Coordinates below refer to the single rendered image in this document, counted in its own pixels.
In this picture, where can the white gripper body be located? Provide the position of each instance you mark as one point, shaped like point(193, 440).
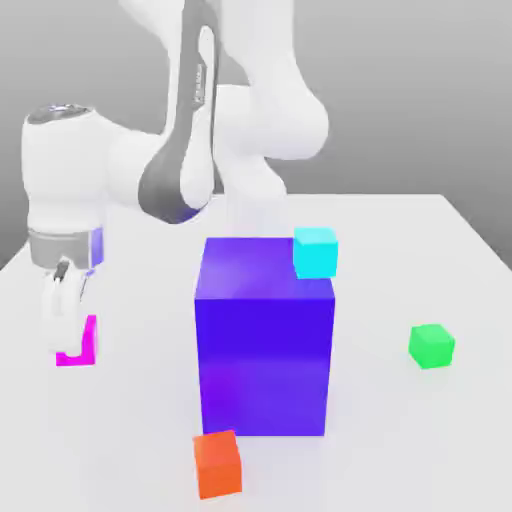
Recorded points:
point(64, 308)

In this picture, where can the small magenta cube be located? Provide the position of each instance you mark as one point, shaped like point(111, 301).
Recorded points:
point(88, 348)

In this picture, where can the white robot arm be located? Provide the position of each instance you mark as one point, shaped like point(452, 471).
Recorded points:
point(248, 120)

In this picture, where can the small orange cube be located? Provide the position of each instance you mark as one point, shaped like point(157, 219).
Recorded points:
point(219, 466)

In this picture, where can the small cyan cube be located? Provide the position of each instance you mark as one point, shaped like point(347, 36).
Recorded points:
point(315, 256)

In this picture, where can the small green cube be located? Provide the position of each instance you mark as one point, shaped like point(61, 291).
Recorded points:
point(431, 346)

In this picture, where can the large blue box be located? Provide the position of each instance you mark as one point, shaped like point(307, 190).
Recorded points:
point(264, 360)

